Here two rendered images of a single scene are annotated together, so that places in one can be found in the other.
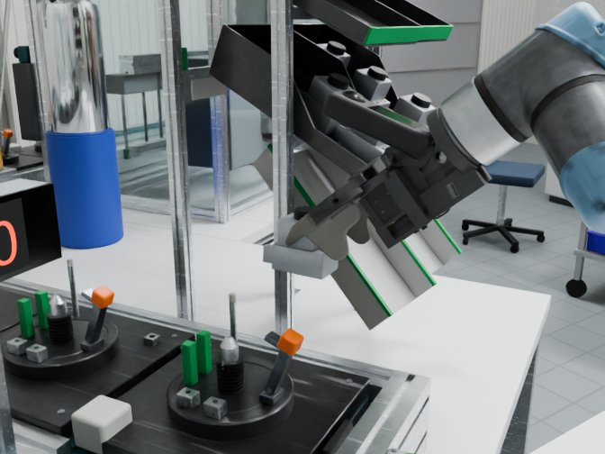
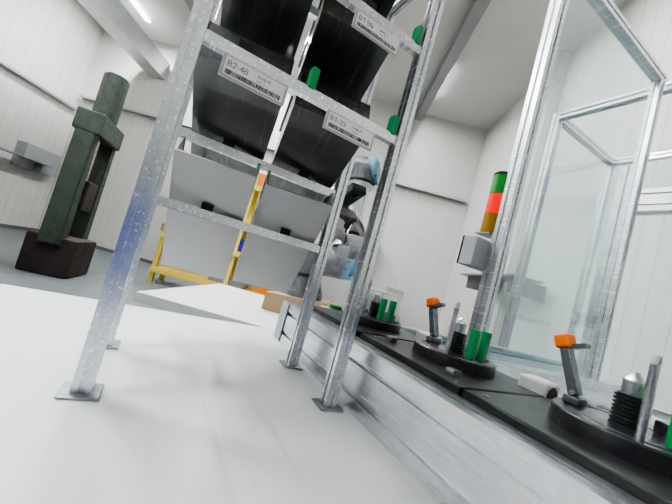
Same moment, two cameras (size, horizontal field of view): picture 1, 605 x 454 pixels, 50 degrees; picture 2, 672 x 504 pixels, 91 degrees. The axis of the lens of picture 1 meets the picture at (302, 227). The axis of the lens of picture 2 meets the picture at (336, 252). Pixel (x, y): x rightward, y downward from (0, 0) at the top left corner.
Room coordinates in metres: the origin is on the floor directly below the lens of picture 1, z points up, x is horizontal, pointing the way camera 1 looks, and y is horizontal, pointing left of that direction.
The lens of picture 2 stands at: (1.38, 0.45, 1.07)
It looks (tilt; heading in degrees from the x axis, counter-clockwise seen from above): 4 degrees up; 216
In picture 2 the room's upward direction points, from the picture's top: 16 degrees clockwise
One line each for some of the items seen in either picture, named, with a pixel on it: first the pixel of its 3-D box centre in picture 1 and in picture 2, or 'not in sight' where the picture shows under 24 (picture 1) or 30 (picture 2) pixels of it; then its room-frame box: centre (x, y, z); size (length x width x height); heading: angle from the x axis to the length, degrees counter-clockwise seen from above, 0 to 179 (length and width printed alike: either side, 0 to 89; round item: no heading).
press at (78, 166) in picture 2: not in sight; (86, 172); (-0.29, -5.42, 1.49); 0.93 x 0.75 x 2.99; 37
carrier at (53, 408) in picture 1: (58, 322); (457, 339); (0.75, 0.31, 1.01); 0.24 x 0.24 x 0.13; 63
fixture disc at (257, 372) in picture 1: (230, 394); (372, 320); (0.64, 0.08, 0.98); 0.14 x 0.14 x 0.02
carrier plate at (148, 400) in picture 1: (231, 409); (370, 327); (0.64, 0.08, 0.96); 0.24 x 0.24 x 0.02; 63
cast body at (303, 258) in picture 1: (298, 238); (353, 245); (0.69, 0.00, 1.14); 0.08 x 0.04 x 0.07; 64
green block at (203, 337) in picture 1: (203, 352); (382, 309); (0.67, 0.11, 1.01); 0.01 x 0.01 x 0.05; 63
